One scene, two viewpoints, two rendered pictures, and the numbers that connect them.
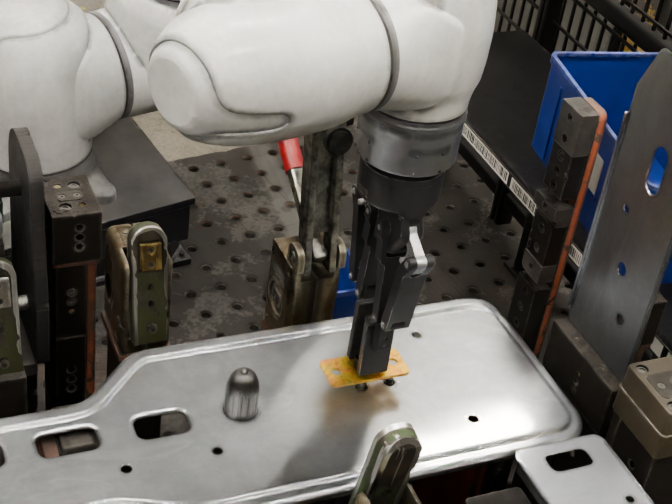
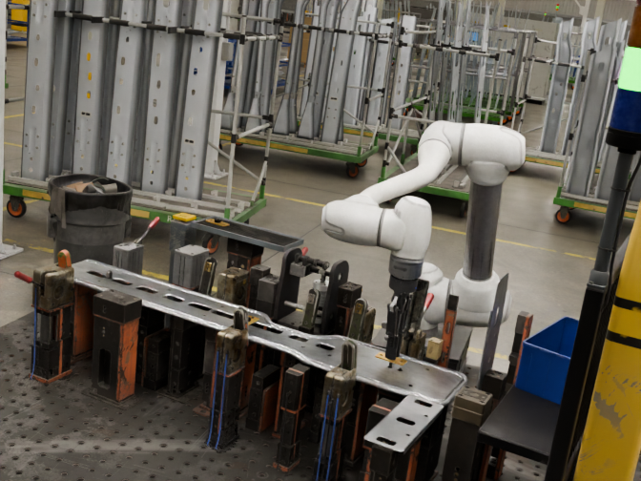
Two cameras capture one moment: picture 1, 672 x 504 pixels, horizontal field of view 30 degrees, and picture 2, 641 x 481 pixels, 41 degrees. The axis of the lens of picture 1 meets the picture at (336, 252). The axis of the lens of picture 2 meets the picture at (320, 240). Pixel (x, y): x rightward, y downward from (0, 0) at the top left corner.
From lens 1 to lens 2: 1.72 m
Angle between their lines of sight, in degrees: 51
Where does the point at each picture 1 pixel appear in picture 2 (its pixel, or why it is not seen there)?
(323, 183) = (418, 304)
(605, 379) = not seen: hidden behind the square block
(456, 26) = (402, 224)
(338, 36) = (362, 214)
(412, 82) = (386, 237)
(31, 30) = not seen: hidden behind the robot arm
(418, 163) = (396, 271)
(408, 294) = (390, 320)
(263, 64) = (338, 213)
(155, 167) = (457, 348)
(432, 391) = (408, 377)
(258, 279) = not seen: hidden behind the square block
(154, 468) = (309, 349)
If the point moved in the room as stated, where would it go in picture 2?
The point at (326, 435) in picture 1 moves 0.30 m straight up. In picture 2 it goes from (361, 366) to (377, 262)
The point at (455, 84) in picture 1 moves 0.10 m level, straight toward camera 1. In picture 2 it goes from (403, 244) to (372, 246)
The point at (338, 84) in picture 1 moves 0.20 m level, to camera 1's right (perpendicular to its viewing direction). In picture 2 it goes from (358, 225) to (408, 248)
